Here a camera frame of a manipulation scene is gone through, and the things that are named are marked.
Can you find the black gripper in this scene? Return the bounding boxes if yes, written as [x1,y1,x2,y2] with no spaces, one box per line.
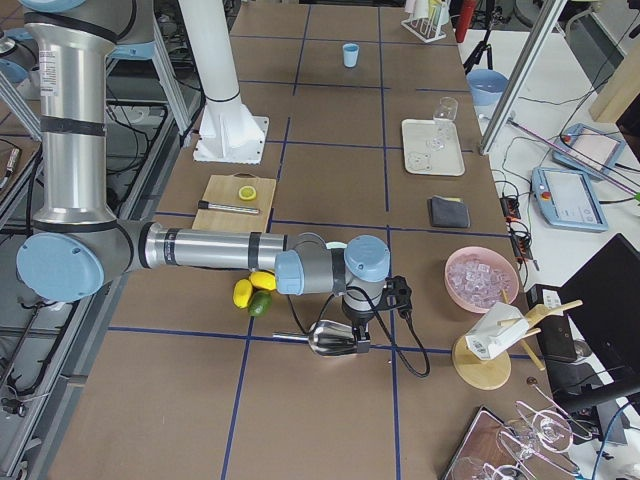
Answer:
[342,287,377,354]

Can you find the light blue plastic cup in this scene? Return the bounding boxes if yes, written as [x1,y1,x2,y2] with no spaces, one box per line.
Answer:
[342,43,360,68]

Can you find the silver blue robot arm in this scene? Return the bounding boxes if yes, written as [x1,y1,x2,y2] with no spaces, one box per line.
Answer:
[16,1,391,356]

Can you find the metal ice scoop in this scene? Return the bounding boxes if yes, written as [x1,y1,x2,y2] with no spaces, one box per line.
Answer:
[272,319,358,357]

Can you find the pink bowl with ice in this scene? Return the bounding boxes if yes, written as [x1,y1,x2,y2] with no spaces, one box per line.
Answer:
[444,246,520,313]

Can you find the blue bowl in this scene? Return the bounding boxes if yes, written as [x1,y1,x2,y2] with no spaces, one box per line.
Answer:
[466,69,509,106]

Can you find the green lime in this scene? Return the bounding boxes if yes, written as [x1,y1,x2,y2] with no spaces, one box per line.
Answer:
[247,290,272,318]

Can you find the large yellow lemon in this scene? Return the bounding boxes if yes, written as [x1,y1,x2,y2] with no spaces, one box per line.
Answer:
[249,271,277,291]

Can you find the wooden stand with base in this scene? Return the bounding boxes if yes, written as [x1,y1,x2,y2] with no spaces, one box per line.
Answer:
[452,300,583,391]

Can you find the small yellow lemon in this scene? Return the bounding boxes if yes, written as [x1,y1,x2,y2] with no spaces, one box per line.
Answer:
[232,279,253,309]

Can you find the grey folded cloth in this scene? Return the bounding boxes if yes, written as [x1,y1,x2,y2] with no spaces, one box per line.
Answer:
[427,196,470,228]

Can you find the lemon half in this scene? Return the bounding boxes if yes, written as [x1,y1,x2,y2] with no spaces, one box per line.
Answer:
[238,185,257,201]

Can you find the cream bear tray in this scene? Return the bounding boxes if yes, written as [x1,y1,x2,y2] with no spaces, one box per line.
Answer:
[401,119,465,177]

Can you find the wooden cutting board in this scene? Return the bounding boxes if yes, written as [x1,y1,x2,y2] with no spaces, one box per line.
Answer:
[192,174,276,233]

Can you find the black monitor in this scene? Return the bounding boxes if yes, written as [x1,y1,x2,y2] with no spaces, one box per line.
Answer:
[556,233,639,413]

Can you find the clear wine glass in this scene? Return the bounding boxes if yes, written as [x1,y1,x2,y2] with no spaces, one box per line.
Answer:
[426,96,458,152]

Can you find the near teach pendant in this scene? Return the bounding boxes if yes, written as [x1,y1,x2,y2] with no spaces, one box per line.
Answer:
[531,167,609,232]

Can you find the teach pendant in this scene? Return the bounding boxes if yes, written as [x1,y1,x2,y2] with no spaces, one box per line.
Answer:
[552,123,626,179]
[531,167,609,232]

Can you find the far teach pendant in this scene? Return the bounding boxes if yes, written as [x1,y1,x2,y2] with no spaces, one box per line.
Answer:
[552,123,626,179]

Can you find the silver rod green tip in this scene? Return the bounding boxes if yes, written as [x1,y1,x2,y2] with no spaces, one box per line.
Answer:
[507,118,639,201]

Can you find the red cylinder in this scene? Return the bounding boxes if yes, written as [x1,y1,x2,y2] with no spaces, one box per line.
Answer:
[455,0,477,43]

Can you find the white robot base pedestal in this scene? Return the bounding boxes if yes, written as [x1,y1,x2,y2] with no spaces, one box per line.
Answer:
[179,0,269,165]

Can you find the white wire cup rack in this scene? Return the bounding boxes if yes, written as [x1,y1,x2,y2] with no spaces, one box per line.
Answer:
[401,0,449,43]

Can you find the black camera tripod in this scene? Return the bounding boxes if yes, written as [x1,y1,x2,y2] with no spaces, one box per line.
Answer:
[463,0,503,74]

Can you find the aluminium frame post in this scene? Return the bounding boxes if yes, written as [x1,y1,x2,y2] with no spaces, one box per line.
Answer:
[478,0,567,155]

